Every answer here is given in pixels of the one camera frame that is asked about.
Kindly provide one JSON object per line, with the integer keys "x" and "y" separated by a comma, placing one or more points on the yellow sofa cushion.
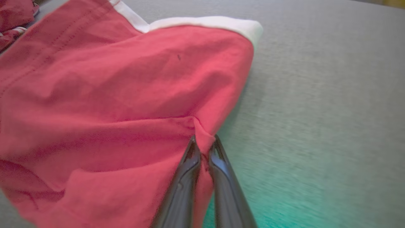
{"x": 395, "y": 2}

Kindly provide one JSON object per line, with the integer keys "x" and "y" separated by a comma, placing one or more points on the grey sofa seat cushion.
{"x": 316, "y": 110}

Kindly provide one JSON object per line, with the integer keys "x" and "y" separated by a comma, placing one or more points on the red shorts with number 23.
{"x": 110, "y": 110}

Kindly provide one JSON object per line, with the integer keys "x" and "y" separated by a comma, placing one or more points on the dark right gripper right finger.
{"x": 229, "y": 196}

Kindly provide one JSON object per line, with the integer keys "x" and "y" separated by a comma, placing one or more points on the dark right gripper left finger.
{"x": 180, "y": 196}

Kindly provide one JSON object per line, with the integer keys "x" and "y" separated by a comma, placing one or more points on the red and white shirt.
{"x": 14, "y": 15}

